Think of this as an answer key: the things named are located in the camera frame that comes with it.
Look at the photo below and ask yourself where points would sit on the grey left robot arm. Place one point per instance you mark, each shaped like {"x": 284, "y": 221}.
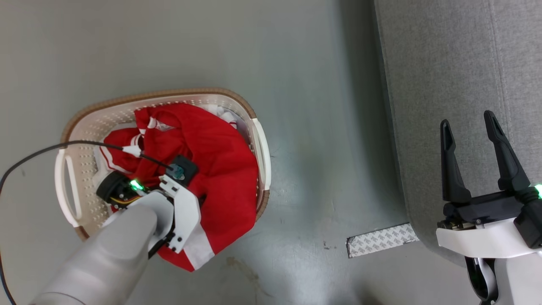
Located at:
{"x": 106, "y": 262}

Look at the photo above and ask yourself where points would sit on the white cloth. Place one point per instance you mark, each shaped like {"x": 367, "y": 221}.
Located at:
{"x": 224, "y": 113}

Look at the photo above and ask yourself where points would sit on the white perforated laundry basket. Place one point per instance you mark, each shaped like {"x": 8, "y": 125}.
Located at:
{"x": 84, "y": 123}

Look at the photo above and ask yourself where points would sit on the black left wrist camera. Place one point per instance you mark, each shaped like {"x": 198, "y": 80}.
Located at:
{"x": 185, "y": 166}

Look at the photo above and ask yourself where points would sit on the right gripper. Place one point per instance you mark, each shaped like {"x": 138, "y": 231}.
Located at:
{"x": 478, "y": 237}

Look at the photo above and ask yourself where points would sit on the printed grey tape strip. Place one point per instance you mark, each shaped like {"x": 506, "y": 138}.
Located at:
{"x": 381, "y": 240}

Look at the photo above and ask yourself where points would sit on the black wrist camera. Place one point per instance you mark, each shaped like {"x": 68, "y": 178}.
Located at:
{"x": 531, "y": 228}
{"x": 185, "y": 166}

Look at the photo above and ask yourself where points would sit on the red clothing with white stripes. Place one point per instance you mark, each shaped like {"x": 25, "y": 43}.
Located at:
{"x": 220, "y": 169}

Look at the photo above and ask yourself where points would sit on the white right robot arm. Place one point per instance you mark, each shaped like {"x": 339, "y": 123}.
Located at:
{"x": 521, "y": 281}

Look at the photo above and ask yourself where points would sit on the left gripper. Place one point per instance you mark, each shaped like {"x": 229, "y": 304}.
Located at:
{"x": 186, "y": 212}

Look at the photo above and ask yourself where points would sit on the grey fabric sofa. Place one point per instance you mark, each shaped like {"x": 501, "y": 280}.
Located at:
{"x": 444, "y": 63}

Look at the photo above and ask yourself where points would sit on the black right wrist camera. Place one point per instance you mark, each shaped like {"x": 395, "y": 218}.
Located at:
{"x": 531, "y": 228}

